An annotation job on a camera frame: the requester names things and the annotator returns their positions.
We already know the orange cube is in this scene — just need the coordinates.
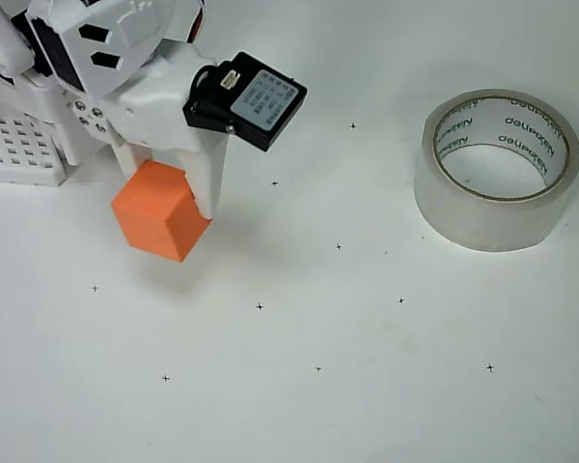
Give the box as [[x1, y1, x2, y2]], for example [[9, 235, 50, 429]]
[[110, 159, 210, 263]]

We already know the red black white servo cable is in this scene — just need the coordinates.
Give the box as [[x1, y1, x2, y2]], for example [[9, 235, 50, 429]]
[[186, 0, 209, 47]]

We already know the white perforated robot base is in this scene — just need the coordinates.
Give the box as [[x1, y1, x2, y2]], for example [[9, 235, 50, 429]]
[[0, 114, 69, 187]]

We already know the clear packing tape roll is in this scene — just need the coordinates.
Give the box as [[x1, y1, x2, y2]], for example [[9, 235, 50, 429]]
[[413, 88, 579, 253]]

